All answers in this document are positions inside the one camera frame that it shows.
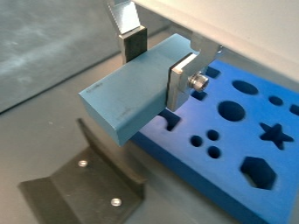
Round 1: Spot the black curved fixture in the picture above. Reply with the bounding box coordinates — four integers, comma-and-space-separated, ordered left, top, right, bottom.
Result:
19, 120, 145, 224

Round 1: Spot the light blue rectangular block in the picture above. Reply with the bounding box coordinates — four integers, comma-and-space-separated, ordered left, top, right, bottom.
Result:
79, 34, 192, 145

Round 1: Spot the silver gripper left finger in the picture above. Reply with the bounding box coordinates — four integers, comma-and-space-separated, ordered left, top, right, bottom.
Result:
105, 0, 147, 63

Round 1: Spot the blue foam shape board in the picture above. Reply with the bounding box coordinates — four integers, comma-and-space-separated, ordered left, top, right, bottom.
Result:
132, 61, 299, 224

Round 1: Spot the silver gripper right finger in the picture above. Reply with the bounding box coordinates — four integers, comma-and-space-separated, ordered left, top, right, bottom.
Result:
165, 32, 221, 111

